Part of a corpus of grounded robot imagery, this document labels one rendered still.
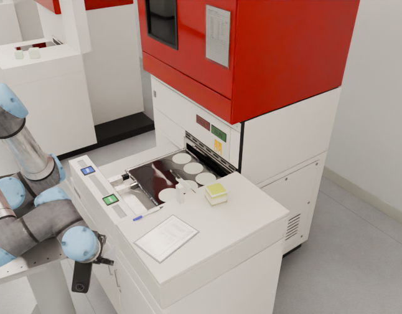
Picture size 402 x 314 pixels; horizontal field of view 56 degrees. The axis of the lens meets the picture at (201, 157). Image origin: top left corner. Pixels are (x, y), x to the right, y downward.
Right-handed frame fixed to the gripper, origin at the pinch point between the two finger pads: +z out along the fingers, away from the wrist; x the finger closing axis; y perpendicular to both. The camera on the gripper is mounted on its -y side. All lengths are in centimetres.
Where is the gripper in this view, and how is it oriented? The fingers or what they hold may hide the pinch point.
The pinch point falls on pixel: (92, 261)
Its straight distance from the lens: 127.4
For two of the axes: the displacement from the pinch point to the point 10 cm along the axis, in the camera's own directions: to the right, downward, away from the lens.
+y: 1.5, -9.3, 3.5
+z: -1.6, 3.2, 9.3
